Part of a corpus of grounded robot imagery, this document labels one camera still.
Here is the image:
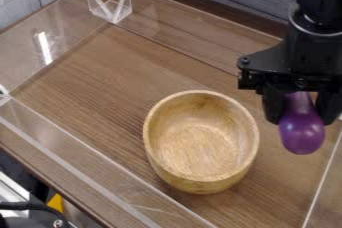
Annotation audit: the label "brown wooden bowl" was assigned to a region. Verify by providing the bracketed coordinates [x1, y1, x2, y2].
[143, 90, 261, 194]

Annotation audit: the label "black device with yellow label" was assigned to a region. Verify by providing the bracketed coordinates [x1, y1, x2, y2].
[0, 187, 76, 228]

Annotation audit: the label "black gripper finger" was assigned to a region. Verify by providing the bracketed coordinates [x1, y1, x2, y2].
[262, 88, 286, 124]
[315, 89, 342, 126]

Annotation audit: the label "clear acrylic tray walls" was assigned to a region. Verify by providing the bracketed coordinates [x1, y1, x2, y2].
[0, 0, 342, 228]

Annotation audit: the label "purple toy eggplant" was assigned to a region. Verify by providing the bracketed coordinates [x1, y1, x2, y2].
[278, 92, 326, 155]

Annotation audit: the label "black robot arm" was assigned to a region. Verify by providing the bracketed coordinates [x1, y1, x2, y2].
[236, 0, 342, 125]

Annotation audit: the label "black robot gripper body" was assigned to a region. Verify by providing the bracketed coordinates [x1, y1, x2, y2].
[236, 22, 342, 95]

